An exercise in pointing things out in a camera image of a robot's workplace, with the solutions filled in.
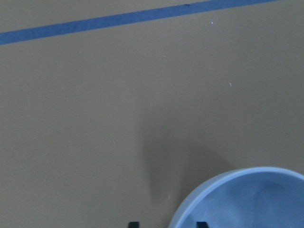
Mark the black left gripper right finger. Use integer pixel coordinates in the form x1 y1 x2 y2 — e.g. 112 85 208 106
196 221 208 228

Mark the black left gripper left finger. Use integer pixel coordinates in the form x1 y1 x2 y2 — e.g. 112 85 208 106
128 221 140 228

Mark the blue bowl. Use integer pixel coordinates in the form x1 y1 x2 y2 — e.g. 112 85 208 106
169 167 304 228

